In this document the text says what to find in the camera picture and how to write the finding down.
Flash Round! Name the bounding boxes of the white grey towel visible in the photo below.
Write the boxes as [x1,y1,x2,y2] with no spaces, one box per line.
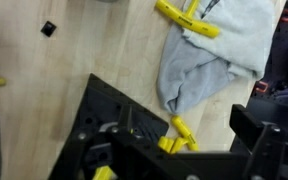
[156,0,276,115]

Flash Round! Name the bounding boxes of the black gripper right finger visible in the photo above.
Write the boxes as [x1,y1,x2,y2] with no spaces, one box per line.
[229,103,288,180]

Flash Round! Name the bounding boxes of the black hex key stand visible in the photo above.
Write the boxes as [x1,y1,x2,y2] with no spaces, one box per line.
[71,73,170,158]

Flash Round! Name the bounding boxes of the large yellow T-handle hex key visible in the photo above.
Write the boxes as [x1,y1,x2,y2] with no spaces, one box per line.
[92,165,118,180]

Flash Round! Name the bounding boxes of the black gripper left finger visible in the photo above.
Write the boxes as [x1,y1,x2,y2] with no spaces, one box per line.
[48,104,134,180]

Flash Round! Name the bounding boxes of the small yellow T-handle hex key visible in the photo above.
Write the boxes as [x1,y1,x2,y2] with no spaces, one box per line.
[170,114,200,152]
[169,136,190,155]
[157,135,175,154]

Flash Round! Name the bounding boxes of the small black square piece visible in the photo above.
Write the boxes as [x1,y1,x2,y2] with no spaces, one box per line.
[40,20,58,38]

